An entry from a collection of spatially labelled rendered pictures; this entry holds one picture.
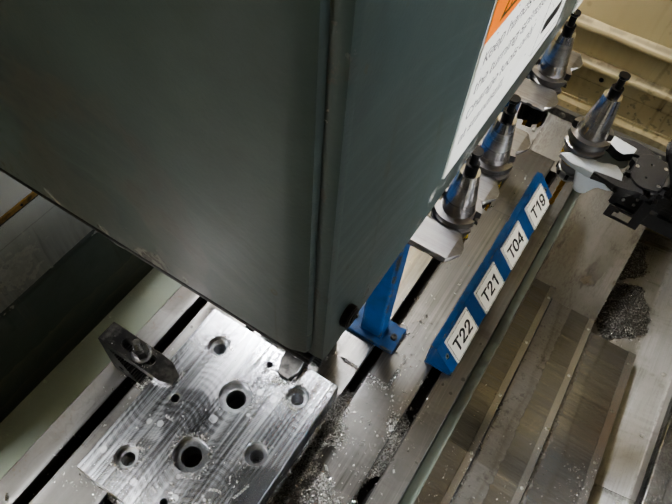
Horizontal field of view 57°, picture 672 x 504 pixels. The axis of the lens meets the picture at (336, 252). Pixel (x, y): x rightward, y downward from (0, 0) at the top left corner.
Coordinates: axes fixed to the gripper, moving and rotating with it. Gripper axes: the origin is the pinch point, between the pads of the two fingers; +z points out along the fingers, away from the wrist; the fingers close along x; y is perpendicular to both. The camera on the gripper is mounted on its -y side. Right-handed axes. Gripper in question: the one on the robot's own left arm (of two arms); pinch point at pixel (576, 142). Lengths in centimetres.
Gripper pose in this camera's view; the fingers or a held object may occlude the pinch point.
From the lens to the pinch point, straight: 100.3
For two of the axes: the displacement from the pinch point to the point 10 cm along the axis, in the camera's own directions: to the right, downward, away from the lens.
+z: -8.4, -4.9, 2.4
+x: 5.4, -6.7, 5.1
